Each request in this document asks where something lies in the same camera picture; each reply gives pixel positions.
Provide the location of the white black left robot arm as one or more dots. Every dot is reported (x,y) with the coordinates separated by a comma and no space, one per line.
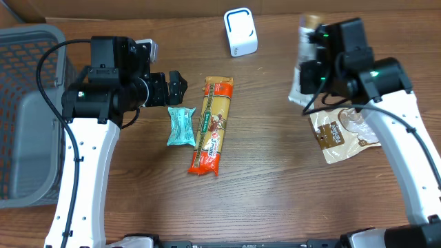
(117,80)

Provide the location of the beige Pantree snack pouch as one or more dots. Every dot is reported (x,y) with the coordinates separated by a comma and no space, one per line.
(342,134)

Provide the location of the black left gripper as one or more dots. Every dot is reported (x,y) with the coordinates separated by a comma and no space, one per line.
(164,97)

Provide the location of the white gold-capped cream tube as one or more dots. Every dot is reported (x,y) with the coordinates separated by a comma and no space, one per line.
(306,52)

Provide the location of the teal snack packet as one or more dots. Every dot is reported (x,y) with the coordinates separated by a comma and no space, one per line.
(181,126)

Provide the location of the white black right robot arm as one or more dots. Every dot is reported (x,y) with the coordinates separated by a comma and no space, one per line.
(344,66)

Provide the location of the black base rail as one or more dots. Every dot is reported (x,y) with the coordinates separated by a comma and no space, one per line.
(262,244)

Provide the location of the orange spaghetti pasta packet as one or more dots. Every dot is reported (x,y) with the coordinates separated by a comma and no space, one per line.
(212,125)

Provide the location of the grey plastic shopping basket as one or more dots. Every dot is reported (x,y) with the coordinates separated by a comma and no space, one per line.
(31,136)

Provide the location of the white black barcode scanner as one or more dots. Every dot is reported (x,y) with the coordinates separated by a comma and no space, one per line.
(241,32)

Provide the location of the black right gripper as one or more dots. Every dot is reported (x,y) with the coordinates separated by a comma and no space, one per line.
(308,71)

